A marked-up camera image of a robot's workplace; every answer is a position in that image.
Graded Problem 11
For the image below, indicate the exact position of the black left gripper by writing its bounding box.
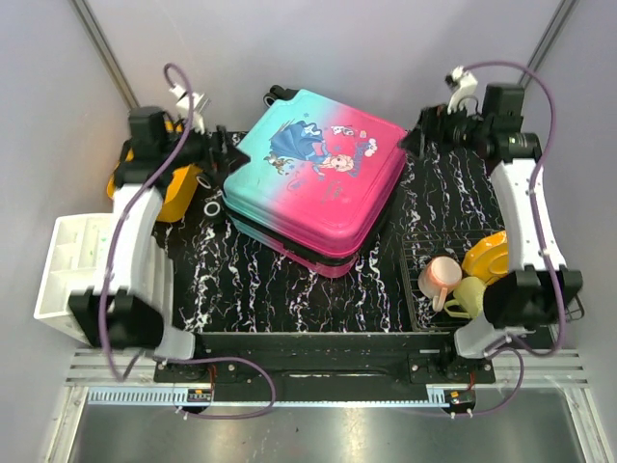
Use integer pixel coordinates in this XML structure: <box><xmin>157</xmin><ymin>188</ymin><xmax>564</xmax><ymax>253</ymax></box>
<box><xmin>163</xmin><ymin>114</ymin><xmax>252</xmax><ymax>177</ymax></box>

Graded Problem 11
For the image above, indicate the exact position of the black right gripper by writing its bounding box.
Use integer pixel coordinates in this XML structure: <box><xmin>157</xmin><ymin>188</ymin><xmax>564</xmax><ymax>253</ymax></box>
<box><xmin>395</xmin><ymin>98</ymin><xmax>488</xmax><ymax>160</ymax></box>

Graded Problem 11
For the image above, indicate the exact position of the teal and pink kids suitcase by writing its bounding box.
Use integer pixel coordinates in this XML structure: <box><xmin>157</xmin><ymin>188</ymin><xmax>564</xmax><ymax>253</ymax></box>
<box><xmin>222</xmin><ymin>85</ymin><xmax>407</xmax><ymax>278</ymax></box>

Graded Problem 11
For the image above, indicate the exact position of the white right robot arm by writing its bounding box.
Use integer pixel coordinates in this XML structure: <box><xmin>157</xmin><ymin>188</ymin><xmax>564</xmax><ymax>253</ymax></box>
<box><xmin>399</xmin><ymin>83</ymin><xmax>583</xmax><ymax>383</ymax></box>

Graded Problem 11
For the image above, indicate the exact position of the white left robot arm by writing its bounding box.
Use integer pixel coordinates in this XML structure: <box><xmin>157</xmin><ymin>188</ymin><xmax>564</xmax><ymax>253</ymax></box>
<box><xmin>67</xmin><ymin>106</ymin><xmax>247</xmax><ymax>382</ymax></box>

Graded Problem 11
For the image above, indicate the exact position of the orange plastic basket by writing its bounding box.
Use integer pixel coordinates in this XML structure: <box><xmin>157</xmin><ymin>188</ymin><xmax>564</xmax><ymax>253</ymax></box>
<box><xmin>106</xmin><ymin>120</ymin><xmax>201</xmax><ymax>223</ymax></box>

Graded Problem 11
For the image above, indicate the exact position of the black marble pattern mat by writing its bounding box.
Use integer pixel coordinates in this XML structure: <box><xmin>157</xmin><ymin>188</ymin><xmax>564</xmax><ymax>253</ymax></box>
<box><xmin>154</xmin><ymin>148</ymin><xmax>502</xmax><ymax>333</ymax></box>

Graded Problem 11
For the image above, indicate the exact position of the pink plastic cup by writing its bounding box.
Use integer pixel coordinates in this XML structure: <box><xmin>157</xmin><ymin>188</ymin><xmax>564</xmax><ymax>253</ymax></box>
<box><xmin>417</xmin><ymin>256</ymin><xmax>463</xmax><ymax>313</ymax></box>

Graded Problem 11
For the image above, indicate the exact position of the yellow-green plastic cup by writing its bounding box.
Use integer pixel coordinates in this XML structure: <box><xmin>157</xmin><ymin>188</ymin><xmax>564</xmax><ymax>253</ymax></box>
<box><xmin>443</xmin><ymin>277</ymin><xmax>486</xmax><ymax>320</ymax></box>

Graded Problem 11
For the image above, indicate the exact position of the white compartment organizer box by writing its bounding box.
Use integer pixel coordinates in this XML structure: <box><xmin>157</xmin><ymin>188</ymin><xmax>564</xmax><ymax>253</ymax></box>
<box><xmin>34</xmin><ymin>213</ymin><xmax>174</xmax><ymax>343</ymax></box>

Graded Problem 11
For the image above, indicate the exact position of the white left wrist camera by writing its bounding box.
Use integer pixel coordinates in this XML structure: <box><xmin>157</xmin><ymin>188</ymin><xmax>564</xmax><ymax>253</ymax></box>
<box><xmin>169</xmin><ymin>84</ymin><xmax>210</xmax><ymax>123</ymax></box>

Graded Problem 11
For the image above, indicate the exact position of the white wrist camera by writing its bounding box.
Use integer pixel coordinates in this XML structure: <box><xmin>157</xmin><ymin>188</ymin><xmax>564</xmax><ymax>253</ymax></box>
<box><xmin>444</xmin><ymin>67</ymin><xmax>478</xmax><ymax>114</ymax></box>
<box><xmin>169</xmin><ymin>84</ymin><xmax>210</xmax><ymax>123</ymax></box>

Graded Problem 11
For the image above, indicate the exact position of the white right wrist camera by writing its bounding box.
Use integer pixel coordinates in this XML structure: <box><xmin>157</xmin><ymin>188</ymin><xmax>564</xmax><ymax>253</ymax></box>
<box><xmin>444</xmin><ymin>67</ymin><xmax>478</xmax><ymax>114</ymax></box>

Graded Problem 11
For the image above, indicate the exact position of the black wire dish rack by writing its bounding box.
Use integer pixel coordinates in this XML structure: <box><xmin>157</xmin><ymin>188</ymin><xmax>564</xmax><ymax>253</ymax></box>
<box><xmin>400</xmin><ymin>231</ymin><xmax>558</xmax><ymax>332</ymax></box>

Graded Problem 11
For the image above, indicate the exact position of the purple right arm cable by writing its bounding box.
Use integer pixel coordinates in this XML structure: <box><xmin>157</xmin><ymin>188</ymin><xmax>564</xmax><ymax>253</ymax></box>
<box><xmin>404</xmin><ymin>60</ymin><xmax>566</xmax><ymax>420</ymax></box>

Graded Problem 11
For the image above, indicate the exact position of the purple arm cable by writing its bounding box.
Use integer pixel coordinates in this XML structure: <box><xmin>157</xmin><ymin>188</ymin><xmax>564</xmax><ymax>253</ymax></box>
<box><xmin>98</xmin><ymin>62</ymin><xmax>277</xmax><ymax>422</ymax></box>
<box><xmin>404</xmin><ymin>60</ymin><xmax>566</xmax><ymax>420</ymax></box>

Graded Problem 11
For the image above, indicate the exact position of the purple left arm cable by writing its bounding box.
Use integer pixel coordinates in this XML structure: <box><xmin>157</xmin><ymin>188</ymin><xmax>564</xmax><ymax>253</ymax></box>
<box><xmin>98</xmin><ymin>62</ymin><xmax>277</xmax><ymax>422</ymax></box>

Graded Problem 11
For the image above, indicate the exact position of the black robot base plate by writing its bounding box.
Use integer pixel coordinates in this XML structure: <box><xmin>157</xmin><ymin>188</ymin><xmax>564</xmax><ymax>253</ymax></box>
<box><xmin>152</xmin><ymin>330</ymin><xmax>497</xmax><ymax>387</ymax></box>

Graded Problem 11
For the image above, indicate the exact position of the aluminium slotted rail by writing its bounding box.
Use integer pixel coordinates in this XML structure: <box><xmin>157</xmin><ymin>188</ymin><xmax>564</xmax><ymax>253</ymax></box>
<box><xmin>67</xmin><ymin>350</ymin><xmax>589</xmax><ymax>410</ymax></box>

